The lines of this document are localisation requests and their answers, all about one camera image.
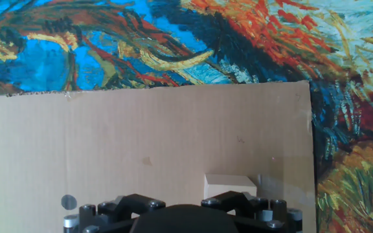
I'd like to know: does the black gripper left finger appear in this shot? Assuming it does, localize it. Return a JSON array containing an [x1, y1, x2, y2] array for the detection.
[[62, 193, 167, 233]]

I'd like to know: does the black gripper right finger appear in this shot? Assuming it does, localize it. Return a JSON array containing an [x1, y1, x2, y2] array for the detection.
[[200, 190, 304, 233]]

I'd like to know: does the small wooden block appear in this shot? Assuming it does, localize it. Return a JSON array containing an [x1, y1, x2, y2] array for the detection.
[[203, 173, 258, 201]]

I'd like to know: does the brown cardboard sheet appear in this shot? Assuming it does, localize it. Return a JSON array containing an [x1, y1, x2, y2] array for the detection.
[[0, 80, 318, 233]]

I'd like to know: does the colourful painted sunflower cloth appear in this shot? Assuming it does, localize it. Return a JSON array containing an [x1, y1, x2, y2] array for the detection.
[[0, 0, 373, 233]]

